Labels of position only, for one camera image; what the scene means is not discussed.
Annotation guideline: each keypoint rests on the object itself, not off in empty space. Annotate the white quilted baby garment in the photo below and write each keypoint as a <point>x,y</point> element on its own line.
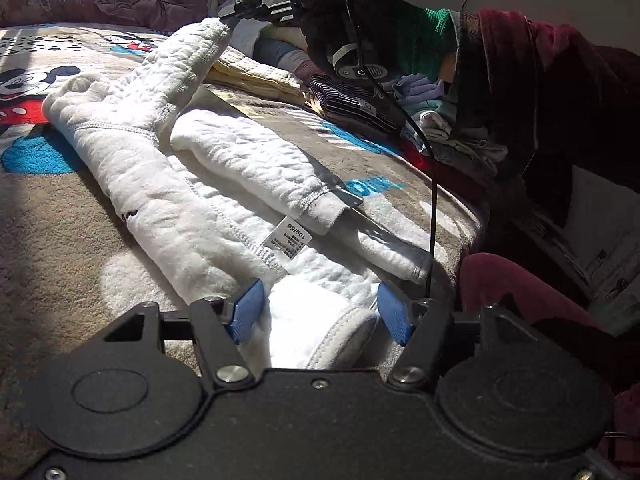
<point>214,199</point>

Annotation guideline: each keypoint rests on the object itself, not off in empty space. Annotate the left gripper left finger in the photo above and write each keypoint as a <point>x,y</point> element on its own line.
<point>219,326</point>

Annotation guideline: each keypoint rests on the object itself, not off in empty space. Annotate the Mickey Mouse fleece blanket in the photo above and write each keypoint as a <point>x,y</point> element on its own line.
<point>69,266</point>

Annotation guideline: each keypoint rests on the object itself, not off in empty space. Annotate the navy striped garment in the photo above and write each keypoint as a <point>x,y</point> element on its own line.
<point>353,106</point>

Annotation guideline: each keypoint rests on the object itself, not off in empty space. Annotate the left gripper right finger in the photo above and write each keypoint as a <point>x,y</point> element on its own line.
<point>420,327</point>

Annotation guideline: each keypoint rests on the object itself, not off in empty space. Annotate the pile of mixed clothes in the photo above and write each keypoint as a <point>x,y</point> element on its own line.
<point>433,107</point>

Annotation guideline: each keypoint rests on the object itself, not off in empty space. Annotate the folded cream quilted cloth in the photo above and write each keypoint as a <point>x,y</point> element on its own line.
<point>236,70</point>

